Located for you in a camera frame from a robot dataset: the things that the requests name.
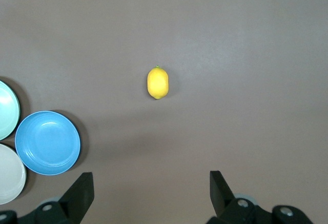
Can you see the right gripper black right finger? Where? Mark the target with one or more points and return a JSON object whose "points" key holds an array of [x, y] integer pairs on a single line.
{"points": [[223, 198]]}

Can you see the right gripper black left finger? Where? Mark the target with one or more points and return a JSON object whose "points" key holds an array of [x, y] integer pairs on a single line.
{"points": [[77, 198]]}

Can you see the yellow lemon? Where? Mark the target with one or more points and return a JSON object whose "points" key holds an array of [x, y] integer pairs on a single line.
{"points": [[158, 82]]}

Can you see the blue plate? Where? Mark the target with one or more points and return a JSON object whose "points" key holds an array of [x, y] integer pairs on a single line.
{"points": [[47, 143]]}

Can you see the beige plate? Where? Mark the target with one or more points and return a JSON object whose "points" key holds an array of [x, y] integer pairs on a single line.
{"points": [[9, 175]]}

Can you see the mint green plate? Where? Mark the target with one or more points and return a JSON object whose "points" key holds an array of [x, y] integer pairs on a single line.
{"points": [[6, 111]]}

